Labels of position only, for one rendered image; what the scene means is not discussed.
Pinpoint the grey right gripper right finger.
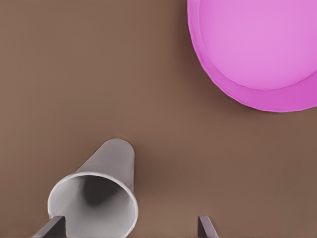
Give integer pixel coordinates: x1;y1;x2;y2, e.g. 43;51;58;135
197;215;218;238

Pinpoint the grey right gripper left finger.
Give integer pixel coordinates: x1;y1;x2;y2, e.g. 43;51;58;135
31;215;68;238

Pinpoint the white IKEA cup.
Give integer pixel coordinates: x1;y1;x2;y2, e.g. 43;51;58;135
47;138;139;238

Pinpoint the pink round tray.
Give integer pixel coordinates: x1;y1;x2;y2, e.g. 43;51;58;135
187;0;317;113

